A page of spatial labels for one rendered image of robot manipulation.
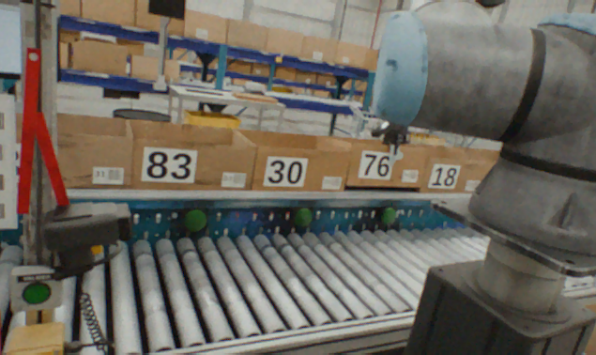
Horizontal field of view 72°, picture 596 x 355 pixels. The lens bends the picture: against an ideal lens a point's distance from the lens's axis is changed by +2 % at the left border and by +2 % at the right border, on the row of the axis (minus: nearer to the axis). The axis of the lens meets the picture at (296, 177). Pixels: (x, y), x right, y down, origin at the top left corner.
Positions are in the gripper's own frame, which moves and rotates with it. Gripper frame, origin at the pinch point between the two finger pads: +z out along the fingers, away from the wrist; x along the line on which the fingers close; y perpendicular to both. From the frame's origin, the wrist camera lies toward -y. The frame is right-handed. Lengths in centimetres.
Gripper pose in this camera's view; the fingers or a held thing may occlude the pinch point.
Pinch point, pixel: (389, 163)
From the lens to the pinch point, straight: 172.0
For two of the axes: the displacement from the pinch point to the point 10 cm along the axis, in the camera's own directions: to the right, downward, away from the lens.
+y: 8.9, 0.2, 4.5
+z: -0.5, 10.0, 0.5
